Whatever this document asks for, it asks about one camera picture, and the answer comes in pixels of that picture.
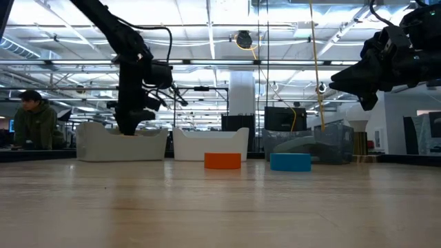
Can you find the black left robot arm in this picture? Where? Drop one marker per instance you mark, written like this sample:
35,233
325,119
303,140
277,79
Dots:
113,31

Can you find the white building column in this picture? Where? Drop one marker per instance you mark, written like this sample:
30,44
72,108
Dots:
242,93

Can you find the black monitor back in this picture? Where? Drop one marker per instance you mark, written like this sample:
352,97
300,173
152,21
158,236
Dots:
275,118

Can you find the white plastic storage bin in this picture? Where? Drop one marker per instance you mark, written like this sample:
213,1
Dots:
210,144

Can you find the smoky transparent storage bin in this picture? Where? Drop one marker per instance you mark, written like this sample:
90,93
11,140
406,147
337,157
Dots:
336,144

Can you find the black aluminium rig frame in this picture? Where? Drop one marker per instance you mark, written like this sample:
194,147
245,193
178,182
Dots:
34,155

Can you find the grey tarp cover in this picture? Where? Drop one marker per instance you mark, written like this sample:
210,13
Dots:
422,137

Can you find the blue block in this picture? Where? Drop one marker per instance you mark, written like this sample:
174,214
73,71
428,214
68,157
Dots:
290,162

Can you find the orange tape roll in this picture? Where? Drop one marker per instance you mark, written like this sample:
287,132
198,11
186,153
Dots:
222,160

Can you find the black background rig frame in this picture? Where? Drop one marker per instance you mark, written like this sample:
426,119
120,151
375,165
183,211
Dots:
201,88

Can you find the grey plastic storage bin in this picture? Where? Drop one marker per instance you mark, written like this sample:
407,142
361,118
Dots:
120,148

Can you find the person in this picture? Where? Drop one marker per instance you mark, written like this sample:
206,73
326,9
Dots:
36,124

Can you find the small blue lit monitor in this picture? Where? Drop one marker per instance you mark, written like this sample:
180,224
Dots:
11,126

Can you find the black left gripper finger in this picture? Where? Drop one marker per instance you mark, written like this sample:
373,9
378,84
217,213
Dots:
129,124

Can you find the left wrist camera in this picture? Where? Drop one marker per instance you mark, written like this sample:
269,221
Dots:
158,75

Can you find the black cabinet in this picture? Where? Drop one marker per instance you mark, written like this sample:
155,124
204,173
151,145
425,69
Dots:
234,120

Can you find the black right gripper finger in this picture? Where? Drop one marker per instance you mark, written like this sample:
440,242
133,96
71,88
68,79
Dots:
369,100
358,79

